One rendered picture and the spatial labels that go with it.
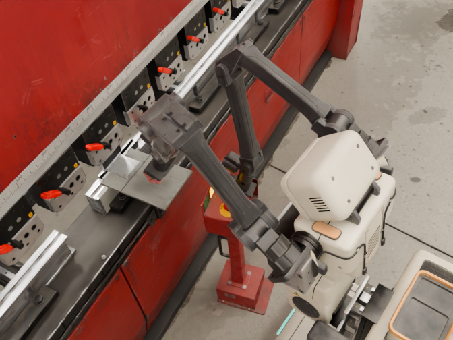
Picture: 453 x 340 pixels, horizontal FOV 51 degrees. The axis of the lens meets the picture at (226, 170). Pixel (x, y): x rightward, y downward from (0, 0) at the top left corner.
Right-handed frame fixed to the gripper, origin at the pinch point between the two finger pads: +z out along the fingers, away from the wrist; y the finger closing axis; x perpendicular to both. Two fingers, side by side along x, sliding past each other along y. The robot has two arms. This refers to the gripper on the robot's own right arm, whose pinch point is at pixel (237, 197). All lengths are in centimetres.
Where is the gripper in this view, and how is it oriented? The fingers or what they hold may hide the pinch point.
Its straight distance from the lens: 190.0
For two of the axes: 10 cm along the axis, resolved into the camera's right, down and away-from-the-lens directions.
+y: -9.3, -3.8, 0.4
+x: -3.3, 7.4, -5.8
